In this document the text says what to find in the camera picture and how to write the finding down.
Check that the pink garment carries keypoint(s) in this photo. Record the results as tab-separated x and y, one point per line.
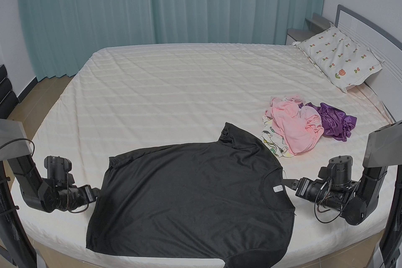
295	131

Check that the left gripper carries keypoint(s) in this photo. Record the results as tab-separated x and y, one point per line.
83	196

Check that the white printed garment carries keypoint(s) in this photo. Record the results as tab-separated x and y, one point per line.
276	144

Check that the bed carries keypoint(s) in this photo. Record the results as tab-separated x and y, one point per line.
172	97

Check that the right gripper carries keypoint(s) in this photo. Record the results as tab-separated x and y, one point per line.
309	189

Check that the white printed pillow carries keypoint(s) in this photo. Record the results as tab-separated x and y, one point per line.
339	56

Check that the purple garment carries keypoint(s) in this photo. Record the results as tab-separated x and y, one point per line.
336	122

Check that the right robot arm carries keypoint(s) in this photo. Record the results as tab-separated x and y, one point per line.
372	178

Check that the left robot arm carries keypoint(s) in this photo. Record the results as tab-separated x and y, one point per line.
34	191

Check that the black chest of drawers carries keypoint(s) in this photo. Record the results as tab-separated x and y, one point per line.
6	94

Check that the black T-shirt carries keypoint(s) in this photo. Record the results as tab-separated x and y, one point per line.
188	197

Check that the grey bedside table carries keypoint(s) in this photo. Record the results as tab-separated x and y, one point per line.
298	36

